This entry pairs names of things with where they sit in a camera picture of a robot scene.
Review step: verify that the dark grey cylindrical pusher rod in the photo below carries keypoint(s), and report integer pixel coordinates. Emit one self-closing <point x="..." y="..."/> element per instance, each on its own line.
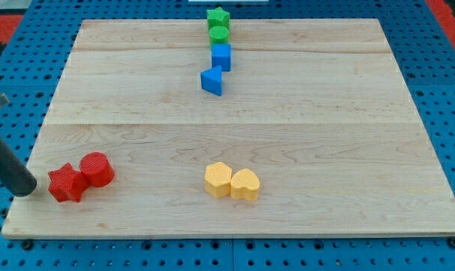
<point x="13" y="173"/>

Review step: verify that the red star block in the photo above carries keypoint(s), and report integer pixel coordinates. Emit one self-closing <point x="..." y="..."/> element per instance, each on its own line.
<point x="67" y="184"/>

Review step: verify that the red cylinder block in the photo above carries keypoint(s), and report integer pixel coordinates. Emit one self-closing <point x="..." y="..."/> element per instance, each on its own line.
<point x="96" y="168"/>

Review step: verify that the yellow hexagon block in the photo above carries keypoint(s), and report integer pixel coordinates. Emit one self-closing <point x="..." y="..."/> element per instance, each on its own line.
<point x="217" y="179"/>

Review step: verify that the blue triangle block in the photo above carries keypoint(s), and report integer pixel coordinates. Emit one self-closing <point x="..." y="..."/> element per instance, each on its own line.
<point x="211" y="80"/>

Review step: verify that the blue cube block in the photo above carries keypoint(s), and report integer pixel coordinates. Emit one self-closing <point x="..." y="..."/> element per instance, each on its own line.
<point x="221" y="56"/>

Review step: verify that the green cylinder block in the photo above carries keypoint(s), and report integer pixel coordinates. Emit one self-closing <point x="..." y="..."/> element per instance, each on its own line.
<point x="218" y="35"/>

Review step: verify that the yellow heart block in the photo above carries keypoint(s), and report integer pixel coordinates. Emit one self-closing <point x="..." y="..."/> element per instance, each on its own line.
<point x="245" y="185"/>

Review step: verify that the green star block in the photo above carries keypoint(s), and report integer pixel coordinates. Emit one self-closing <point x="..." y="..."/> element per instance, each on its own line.
<point x="218" y="17"/>

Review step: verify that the light wooden board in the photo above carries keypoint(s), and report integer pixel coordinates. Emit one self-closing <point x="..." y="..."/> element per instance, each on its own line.
<point x="318" y="109"/>

